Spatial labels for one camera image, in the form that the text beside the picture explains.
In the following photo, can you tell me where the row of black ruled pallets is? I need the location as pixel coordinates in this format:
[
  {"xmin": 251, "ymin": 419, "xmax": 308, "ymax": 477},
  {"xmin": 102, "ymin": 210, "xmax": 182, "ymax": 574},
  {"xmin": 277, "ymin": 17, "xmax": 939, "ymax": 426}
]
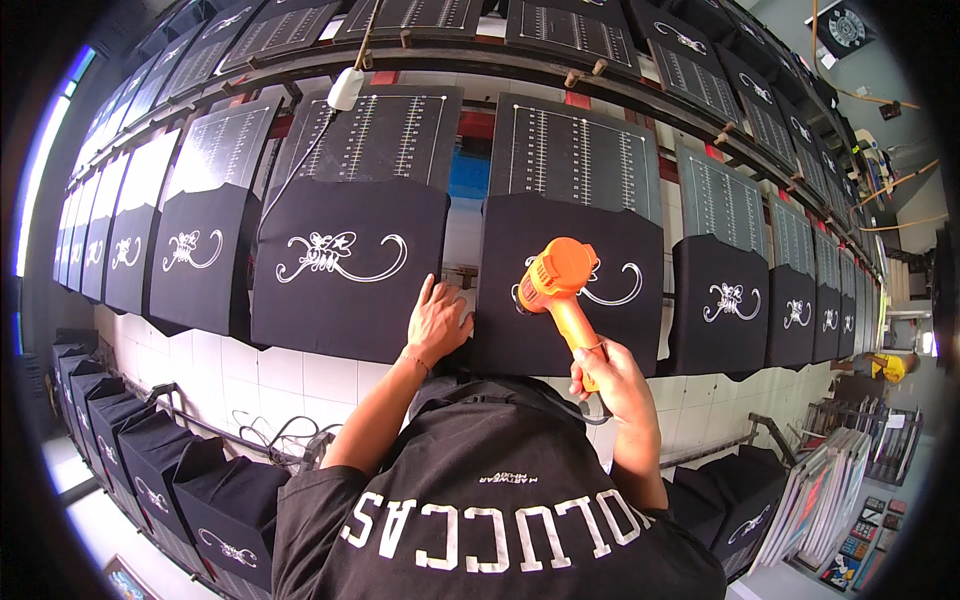
[
  {"xmin": 52, "ymin": 84, "xmax": 888, "ymax": 301},
  {"xmin": 71, "ymin": 0, "xmax": 864, "ymax": 204}
]

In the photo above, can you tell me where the person's body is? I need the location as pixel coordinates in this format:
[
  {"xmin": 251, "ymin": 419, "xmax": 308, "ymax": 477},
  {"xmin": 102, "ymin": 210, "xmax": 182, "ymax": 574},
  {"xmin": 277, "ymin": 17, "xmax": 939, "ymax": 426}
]
[{"xmin": 271, "ymin": 373, "xmax": 727, "ymax": 600}]

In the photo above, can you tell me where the person's right hand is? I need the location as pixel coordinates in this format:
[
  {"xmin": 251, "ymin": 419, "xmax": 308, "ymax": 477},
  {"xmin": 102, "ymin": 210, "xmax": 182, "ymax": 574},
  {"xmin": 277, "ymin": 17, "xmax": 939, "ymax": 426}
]
[{"xmin": 568, "ymin": 335, "xmax": 663, "ymax": 453}]

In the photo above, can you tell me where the row of black printed shirts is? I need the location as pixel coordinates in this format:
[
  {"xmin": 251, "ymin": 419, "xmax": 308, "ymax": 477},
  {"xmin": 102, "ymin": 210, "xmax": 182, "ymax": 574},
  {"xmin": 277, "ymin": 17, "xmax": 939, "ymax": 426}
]
[
  {"xmin": 663, "ymin": 444, "xmax": 790, "ymax": 583},
  {"xmin": 52, "ymin": 176, "xmax": 883, "ymax": 381},
  {"xmin": 50, "ymin": 328, "xmax": 294, "ymax": 600}
]

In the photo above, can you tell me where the person's left hand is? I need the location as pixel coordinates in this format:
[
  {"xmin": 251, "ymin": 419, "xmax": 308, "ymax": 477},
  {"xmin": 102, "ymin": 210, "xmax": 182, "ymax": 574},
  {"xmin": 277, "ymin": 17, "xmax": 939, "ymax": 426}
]
[{"xmin": 405, "ymin": 273, "xmax": 476, "ymax": 369}]

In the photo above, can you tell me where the orange heat gun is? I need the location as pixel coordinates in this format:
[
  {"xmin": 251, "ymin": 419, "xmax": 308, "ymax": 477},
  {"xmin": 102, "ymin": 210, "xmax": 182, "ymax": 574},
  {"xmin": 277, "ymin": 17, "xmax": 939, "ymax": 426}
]
[{"xmin": 512, "ymin": 237, "xmax": 610, "ymax": 395}]

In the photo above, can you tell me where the yellow hose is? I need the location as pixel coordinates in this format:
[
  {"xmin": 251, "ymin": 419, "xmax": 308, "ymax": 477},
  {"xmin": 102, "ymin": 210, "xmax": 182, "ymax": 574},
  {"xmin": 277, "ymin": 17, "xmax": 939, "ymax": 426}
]
[{"xmin": 810, "ymin": 0, "xmax": 921, "ymax": 112}]

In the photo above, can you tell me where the tangle of black cables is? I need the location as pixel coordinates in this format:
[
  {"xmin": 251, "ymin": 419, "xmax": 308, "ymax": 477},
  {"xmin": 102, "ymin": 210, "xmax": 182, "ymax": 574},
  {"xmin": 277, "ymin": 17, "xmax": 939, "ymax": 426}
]
[{"xmin": 229, "ymin": 408, "xmax": 343, "ymax": 471}]

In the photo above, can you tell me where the group of colourful posters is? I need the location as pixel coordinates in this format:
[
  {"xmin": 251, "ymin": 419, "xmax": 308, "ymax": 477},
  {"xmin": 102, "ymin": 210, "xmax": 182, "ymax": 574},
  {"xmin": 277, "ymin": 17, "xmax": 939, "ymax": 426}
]
[{"xmin": 819, "ymin": 495, "xmax": 909, "ymax": 594}]

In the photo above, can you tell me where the white hanging power adapter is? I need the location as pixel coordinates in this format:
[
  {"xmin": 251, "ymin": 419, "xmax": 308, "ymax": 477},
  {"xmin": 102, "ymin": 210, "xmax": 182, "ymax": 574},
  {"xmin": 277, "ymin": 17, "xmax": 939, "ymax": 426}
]
[{"xmin": 327, "ymin": 67, "xmax": 366, "ymax": 112}]

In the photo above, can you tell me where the framed picture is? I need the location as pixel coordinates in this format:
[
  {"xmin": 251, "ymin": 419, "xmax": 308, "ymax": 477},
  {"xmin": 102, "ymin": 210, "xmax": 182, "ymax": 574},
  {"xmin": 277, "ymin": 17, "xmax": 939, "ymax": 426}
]
[{"xmin": 101, "ymin": 553, "xmax": 163, "ymax": 600}]

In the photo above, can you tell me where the rack of screen frames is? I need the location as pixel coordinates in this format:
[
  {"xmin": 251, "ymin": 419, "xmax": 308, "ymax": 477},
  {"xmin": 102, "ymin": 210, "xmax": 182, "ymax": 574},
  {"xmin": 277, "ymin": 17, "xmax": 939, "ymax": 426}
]
[{"xmin": 801, "ymin": 397, "xmax": 924, "ymax": 486}]

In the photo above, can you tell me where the thin black adapter cable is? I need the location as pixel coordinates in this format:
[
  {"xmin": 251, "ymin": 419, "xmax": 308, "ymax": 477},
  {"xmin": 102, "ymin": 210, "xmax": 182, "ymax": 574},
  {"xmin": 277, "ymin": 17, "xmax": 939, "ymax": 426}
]
[{"xmin": 255, "ymin": 107, "xmax": 339, "ymax": 243}]

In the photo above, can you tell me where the black sign with round print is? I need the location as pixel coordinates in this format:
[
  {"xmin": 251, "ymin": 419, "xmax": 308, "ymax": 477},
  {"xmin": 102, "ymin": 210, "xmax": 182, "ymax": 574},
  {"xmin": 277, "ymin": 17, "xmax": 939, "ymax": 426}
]
[{"xmin": 805, "ymin": 0, "xmax": 879, "ymax": 61}]

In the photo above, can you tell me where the black heat gun cable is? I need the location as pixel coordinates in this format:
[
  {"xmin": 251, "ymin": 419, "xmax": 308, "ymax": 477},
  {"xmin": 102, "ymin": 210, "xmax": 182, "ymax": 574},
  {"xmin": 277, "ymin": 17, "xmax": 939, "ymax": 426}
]
[{"xmin": 553, "ymin": 396, "xmax": 613, "ymax": 427}]

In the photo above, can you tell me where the stack of printing screen frames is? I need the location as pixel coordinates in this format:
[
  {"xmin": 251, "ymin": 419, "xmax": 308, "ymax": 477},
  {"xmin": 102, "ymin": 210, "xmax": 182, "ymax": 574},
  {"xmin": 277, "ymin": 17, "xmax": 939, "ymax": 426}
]
[{"xmin": 750, "ymin": 426, "xmax": 876, "ymax": 576}]

